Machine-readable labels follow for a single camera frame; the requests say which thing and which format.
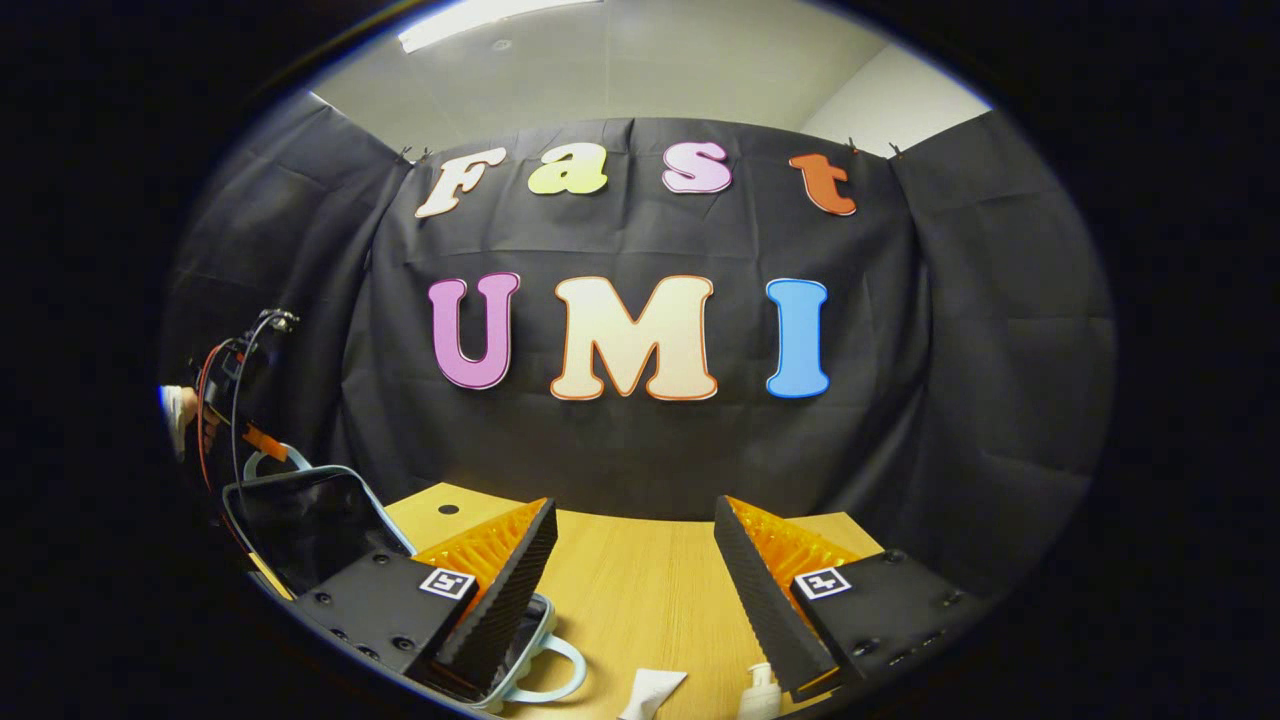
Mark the white pump bottle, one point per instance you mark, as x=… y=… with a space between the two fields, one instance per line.
x=760 y=700

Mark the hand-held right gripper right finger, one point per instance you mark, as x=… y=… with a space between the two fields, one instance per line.
x=765 y=610

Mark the white skin care tube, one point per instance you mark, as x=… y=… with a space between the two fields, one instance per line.
x=650 y=692

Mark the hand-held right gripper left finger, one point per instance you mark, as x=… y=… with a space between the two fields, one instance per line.
x=515 y=600

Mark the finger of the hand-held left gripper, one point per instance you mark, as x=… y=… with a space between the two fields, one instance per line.
x=265 y=443

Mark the light blue suitcase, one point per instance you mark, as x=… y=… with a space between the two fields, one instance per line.
x=300 y=530

